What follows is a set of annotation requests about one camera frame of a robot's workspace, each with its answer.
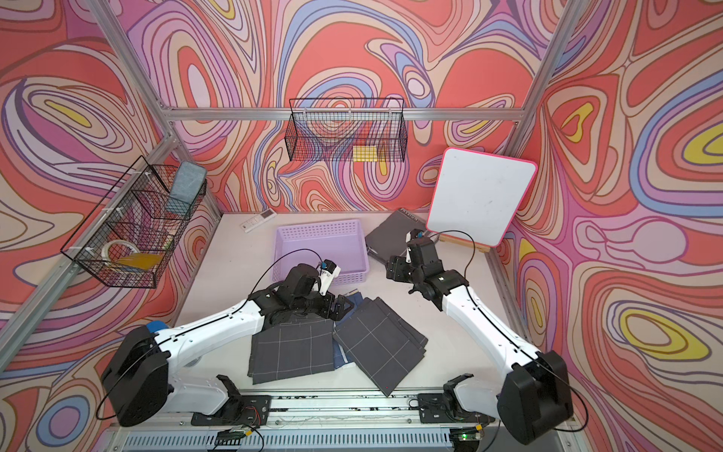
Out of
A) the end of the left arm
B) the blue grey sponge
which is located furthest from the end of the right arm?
the blue grey sponge

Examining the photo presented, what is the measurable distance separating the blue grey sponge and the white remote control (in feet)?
1.12

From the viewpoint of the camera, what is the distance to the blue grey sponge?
80 centimetres

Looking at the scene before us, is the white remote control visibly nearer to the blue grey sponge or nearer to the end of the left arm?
the blue grey sponge

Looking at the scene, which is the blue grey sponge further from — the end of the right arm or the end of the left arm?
the end of the right arm

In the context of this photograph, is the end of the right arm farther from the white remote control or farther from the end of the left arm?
the white remote control

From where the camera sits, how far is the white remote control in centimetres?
117

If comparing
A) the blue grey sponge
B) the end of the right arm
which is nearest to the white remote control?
the blue grey sponge
